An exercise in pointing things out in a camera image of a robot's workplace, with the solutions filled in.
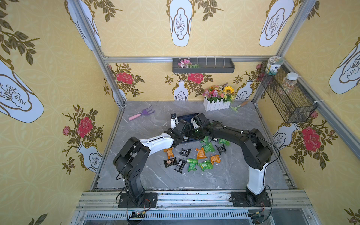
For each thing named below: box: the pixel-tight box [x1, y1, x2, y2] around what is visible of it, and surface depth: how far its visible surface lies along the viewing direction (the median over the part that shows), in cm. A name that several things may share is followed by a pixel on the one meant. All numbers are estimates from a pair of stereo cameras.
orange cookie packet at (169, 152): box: [163, 147, 175, 160], surface depth 92 cm
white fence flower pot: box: [202, 82, 236, 112], surface depth 108 cm
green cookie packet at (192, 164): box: [187, 158, 199, 173], surface depth 87 cm
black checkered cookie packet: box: [215, 143, 227, 155], surface depth 94 cm
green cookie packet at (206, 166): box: [197, 159, 214, 173], surface depth 86 cm
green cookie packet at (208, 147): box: [202, 142, 216, 154], surface depth 94 cm
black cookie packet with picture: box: [163, 157, 178, 169], surface depth 88 cm
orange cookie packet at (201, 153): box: [195, 147, 207, 160], surface depth 92 cm
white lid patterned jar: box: [265, 55, 285, 75], surface depth 87 cm
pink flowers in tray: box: [177, 58, 200, 68], surface depth 89 cm
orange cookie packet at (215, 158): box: [210, 154, 221, 165], surface depth 89 cm
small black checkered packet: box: [179, 148, 192, 158], surface depth 92 cm
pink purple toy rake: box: [128, 105, 156, 121], surface depth 115 cm
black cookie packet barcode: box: [173, 158, 187, 174], surface depth 87 cm
